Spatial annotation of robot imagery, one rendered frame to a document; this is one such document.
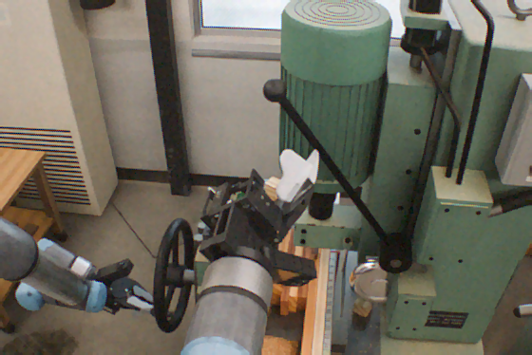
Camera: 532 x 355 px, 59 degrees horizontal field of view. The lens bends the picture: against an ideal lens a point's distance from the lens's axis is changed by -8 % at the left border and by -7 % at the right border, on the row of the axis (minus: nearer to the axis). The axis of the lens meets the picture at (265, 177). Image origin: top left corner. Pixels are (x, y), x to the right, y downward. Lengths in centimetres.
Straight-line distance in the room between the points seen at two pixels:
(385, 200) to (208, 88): 159
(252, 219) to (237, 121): 190
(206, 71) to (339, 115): 160
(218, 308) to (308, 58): 42
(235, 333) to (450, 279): 64
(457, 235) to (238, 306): 44
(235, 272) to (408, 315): 52
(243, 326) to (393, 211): 53
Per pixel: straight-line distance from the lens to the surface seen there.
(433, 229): 82
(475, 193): 81
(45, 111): 241
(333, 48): 75
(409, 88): 80
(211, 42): 229
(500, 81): 77
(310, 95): 79
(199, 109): 247
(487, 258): 101
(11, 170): 229
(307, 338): 101
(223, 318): 48
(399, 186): 91
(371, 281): 99
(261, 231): 59
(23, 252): 95
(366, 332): 120
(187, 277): 126
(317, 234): 104
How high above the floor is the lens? 179
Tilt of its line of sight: 39 degrees down
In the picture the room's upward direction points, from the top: straight up
